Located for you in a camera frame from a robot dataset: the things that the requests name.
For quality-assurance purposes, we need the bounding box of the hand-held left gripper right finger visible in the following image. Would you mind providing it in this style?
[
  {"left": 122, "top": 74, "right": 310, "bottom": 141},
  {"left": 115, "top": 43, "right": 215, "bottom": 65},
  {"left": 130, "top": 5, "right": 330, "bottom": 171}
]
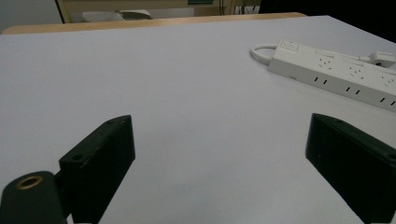
[{"left": 304, "top": 112, "right": 396, "bottom": 224}]

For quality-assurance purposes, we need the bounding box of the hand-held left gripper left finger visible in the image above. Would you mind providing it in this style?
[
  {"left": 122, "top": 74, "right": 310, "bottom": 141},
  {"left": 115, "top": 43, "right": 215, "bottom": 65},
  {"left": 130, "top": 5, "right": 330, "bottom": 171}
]
[{"left": 58, "top": 114, "right": 136, "bottom": 224}]

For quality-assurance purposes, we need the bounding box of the white power strip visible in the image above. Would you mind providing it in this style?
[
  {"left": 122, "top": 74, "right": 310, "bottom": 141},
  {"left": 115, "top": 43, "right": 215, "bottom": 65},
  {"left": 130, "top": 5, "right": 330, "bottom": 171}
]
[{"left": 267, "top": 38, "right": 396, "bottom": 113}]

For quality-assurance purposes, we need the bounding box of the white plug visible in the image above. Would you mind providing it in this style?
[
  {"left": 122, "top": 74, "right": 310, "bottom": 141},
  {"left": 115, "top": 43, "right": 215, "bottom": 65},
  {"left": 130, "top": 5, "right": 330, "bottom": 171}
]
[{"left": 359, "top": 51, "right": 396, "bottom": 67}]

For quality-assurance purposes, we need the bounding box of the wooden desk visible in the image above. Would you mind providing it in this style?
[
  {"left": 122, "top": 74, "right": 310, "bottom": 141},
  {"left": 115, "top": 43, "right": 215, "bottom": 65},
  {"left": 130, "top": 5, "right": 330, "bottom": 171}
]
[{"left": 2, "top": 12, "right": 307, "bottom": 35}]

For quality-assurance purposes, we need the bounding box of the white power strip cable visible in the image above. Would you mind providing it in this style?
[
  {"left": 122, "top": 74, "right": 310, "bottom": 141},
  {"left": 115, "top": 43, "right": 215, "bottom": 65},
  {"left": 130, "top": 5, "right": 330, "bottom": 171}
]
[{"left": 249, "top": 43, "right": 278, "bottom": 66}]

